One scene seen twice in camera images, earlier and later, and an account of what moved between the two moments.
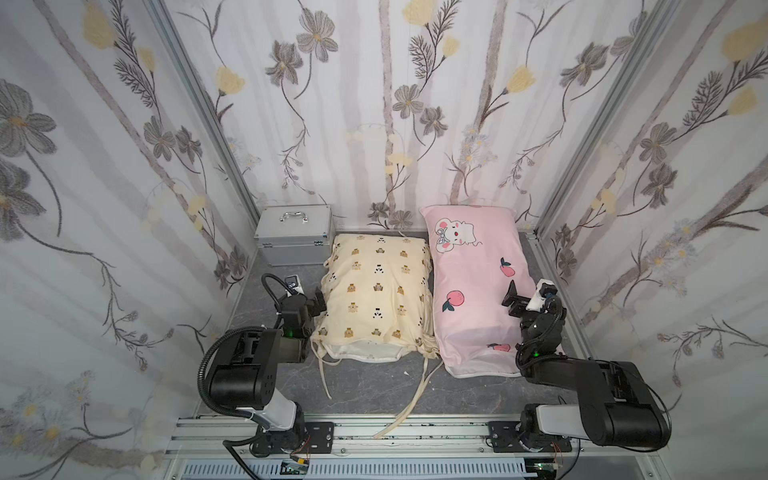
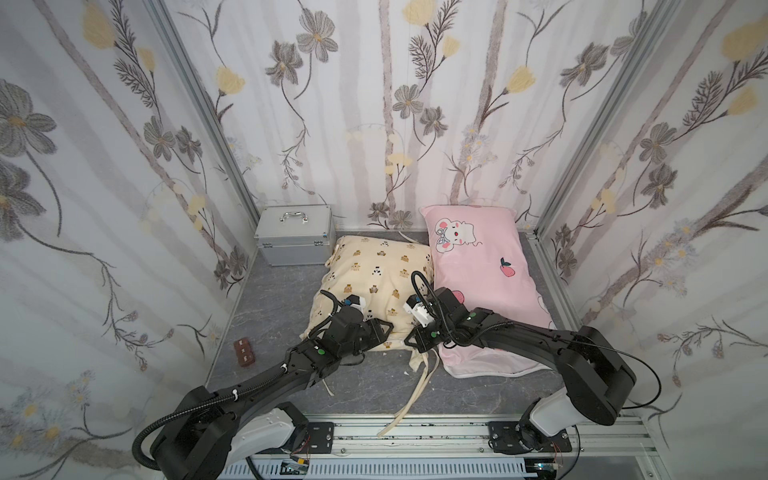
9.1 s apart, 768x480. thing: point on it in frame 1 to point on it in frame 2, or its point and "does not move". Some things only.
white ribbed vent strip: (361, 469) does not move
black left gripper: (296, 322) to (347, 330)
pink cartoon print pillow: (476, 251) does not move
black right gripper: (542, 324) to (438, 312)
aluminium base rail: (408, 441) does not move
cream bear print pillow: (379, 300) does not move
